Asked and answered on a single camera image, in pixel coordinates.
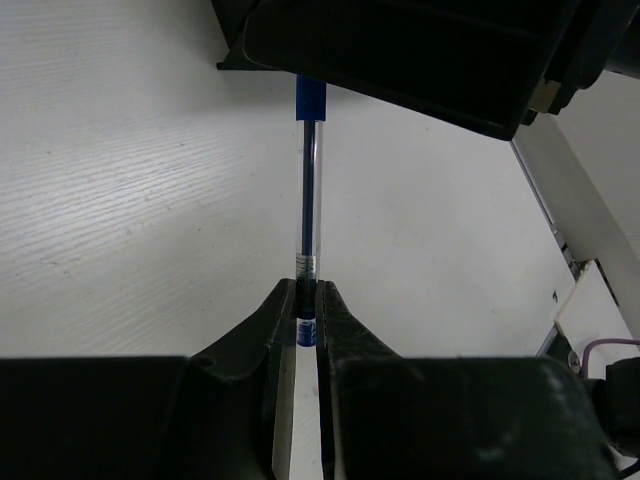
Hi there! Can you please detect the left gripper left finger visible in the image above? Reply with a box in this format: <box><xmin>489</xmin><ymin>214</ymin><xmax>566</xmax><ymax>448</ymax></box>
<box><xmin>1</xmin><ymin>279</ymin><xmax>295</xmax><ymax>479</ymax></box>

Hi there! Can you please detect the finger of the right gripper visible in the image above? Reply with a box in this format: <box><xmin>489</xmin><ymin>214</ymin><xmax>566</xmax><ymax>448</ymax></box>
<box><xmin>215</xmin><ymin>1</ymin><xmax>586</xmax><ymax>140</ymax></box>

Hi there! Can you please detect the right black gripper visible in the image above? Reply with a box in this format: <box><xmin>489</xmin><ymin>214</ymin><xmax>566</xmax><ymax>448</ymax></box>
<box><xmin>521</xmin><ymin>0</ymin><xmax>639</xmax><ymax>125</ymax></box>

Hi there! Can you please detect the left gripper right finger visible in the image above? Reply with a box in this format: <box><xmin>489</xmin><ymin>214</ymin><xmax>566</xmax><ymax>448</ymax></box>
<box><xmin>316</xmin><ymin>281</ymin><xmax>619</xmax><ymax>479</ymax></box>

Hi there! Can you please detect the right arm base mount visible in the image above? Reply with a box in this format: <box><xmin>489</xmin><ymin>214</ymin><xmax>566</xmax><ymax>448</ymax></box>
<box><xmin>537</xmin><ymin>260</ymin><xmax>639</xmax><ymax>379</ymax></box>

